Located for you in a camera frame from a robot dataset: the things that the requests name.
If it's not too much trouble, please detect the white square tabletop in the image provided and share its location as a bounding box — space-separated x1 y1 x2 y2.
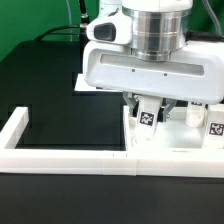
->
123 106 209 151

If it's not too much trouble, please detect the black cable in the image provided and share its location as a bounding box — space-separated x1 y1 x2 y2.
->
34 0 93 42

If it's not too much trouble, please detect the grey thin cable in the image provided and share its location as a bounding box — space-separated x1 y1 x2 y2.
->
65 0 74 42

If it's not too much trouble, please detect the white U-shaped fence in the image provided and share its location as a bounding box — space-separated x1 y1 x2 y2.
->
0 107 224 178

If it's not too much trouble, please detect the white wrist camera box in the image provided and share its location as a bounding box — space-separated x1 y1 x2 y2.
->
86 13 132 45

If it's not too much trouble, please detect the white marker sheet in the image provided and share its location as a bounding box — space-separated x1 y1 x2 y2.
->
73 73 121 94

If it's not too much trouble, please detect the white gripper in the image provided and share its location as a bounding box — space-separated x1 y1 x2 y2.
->
83 41 224 120

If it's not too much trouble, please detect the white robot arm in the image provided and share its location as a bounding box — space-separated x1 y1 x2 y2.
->
83 0 224 119

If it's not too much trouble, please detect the braided grey camera cable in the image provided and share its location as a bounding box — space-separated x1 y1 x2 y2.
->
188 0 224 43

